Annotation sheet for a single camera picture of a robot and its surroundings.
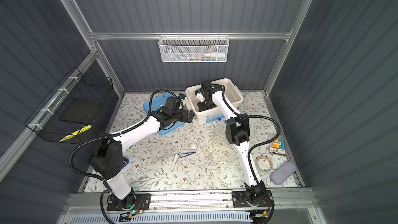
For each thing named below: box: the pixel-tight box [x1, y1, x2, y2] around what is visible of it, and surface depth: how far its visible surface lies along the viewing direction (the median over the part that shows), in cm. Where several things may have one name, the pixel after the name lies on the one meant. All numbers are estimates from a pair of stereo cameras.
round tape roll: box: [256, 155, 274, 172], surface depth 86 cm
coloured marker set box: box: [269, 135, 288, 157], surface depth 91 cm
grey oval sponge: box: [269, 160, 297, 186], surface depth 80 cm
